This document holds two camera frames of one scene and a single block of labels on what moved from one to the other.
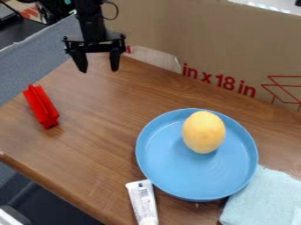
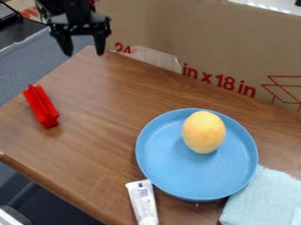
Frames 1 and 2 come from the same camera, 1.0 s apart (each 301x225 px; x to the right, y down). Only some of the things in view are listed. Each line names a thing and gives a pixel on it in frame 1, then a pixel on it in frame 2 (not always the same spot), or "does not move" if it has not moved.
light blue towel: x=267 y=202 does not move
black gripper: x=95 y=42 → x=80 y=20
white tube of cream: x=140 y=192 does not move
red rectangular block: x=41 y=105 does not move
